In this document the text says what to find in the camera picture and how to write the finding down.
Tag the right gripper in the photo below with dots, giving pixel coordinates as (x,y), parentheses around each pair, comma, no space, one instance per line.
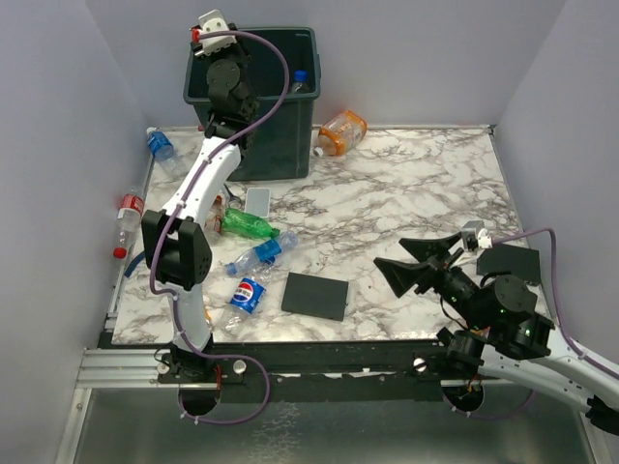
(400,275)

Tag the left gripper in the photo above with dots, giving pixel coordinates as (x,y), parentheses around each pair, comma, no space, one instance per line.
(237,48)

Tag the blue label water bottle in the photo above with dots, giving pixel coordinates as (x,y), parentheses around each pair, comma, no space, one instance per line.
(300,83)

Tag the large orange jar bottle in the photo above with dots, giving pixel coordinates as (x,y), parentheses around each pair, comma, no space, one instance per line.
(342,133)

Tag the blue cap water bottle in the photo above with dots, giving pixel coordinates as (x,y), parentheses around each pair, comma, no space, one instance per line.
(265,253)

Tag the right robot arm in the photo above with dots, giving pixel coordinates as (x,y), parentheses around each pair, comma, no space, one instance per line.
(504,336)

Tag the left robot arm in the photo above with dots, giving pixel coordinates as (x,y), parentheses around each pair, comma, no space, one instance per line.
(177,253)

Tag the dark green bin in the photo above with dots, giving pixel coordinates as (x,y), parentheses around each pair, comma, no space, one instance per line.
(280,148)

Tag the black flat box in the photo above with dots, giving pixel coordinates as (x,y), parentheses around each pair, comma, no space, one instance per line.
(315,296)

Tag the black box at right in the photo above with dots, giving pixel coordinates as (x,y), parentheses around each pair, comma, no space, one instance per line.
(519,261)

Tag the blue water bottle far left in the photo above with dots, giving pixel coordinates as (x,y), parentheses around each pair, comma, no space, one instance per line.
(164,153)

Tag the steel wrench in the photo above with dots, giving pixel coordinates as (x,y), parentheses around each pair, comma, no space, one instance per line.
(232,200)

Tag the white smartphone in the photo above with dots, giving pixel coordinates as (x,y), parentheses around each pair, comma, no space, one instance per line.
(258,202)

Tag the Pepsi bottle near front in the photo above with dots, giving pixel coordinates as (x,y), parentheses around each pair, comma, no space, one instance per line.
(243,303)

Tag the green crushed bottle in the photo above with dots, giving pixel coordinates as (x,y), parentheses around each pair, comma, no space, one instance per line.
(247,225)

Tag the small red cap bottle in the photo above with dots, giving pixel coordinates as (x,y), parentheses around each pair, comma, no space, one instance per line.
(213,224)

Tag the red cola bottle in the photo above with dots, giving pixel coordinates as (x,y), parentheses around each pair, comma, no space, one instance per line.
(127,222)

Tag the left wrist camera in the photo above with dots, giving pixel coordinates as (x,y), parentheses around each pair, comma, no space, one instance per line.
(208,36)

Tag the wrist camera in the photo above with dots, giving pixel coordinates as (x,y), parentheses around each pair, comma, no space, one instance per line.
(208,36)
(474,235)

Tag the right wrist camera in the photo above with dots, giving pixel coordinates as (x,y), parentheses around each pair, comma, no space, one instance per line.
(474,235)

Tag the black mounting rail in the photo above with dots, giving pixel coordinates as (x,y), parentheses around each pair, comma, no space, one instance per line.
(247,373)

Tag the blue handled pliers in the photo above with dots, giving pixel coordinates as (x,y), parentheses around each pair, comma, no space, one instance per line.
(133,264)

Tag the aluminium frame rail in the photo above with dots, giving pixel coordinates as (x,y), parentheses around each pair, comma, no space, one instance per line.
(120,412)

